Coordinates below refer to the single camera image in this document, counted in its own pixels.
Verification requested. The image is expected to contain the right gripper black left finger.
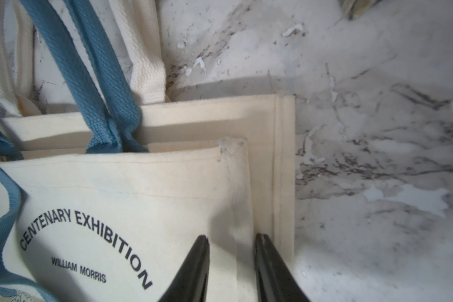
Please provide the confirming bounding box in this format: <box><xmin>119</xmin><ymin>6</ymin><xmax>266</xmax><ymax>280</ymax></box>
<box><xmin>159</xmin><ymin>235</ymin><xmax>210</xmax><ymax>302</ymax></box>

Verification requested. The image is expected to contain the green handled canvas tote bag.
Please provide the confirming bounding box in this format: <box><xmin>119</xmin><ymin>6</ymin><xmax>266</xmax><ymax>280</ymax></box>
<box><xmin>339</xmin><ymin>0</ymin><xmax>381</xmax><ymax>20</ymax></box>

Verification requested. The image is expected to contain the starry night canvas tote bag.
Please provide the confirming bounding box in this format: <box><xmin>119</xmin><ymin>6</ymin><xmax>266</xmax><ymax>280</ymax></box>
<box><xmin>0</xmin><ymin>1</ymin><xmax>295</xmax><ymax>265</ymax></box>

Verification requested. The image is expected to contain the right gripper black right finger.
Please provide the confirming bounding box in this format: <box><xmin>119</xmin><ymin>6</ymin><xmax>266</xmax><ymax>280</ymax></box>
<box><xmin>254</xmin><ymin>234</ymin><xmax>310</xmax><ymax>302</ymax></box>

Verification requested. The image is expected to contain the blue handled canvas tote bag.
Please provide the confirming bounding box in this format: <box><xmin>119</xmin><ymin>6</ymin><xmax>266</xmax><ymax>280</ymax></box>
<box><xmin>0</xmin><ymin>1</ymin><xmax>258</xmax><ymax>301</ymax></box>

